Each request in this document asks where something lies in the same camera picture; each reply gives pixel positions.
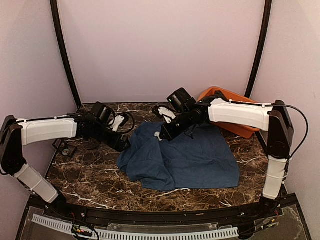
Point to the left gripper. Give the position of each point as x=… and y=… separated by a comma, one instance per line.
x=120, y=147

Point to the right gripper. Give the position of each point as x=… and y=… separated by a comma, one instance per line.
x=171, y=134

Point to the round yellow grey brooch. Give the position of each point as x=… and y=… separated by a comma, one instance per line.
x=157, y=134

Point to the blue t-shirt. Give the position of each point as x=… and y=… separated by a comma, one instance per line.
x=204, y=161

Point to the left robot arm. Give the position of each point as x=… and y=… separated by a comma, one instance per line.
x=100, y=124

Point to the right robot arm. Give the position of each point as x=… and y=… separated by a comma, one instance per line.
x=272, y=118

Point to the black clothing in basin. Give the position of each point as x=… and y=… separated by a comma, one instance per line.
x=218, y=95

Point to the orange plastic basin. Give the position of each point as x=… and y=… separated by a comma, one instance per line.
x=232, y=121

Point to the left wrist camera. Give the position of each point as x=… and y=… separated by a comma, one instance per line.
x=120, y=120

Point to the white slotted cable duct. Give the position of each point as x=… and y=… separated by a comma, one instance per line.
x=116, y=231

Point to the black front rail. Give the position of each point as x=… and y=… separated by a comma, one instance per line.
x=235, y=216

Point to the right black frame post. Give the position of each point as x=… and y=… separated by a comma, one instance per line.
x=260, y=48

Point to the black frame post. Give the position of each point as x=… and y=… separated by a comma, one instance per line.
x=63, y=52
x=260, y=48

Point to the left black frame post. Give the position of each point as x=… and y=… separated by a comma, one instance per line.
x=63, y=52

